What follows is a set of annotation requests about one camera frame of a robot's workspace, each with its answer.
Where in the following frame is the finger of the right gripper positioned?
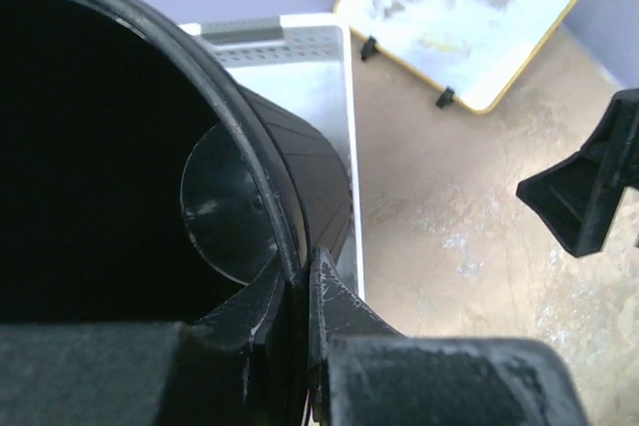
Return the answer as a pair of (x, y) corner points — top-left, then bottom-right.
(516, 89), (638, 257)

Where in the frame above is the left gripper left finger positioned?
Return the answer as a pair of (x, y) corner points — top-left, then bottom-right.
(189, 258), (288, 425)

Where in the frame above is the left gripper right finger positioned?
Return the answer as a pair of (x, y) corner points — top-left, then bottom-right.
(308, 246), (399, 425)

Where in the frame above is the large black plastic container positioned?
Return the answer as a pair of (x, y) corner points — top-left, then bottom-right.
(1, 0), (351, 323)

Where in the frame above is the white perforated plastic basket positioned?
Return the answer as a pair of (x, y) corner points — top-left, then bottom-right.
(181, 13), (365, 296)

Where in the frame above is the small whiteboard with wooden frame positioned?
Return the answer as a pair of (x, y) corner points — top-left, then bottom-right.
(333, 0), (578, 114)

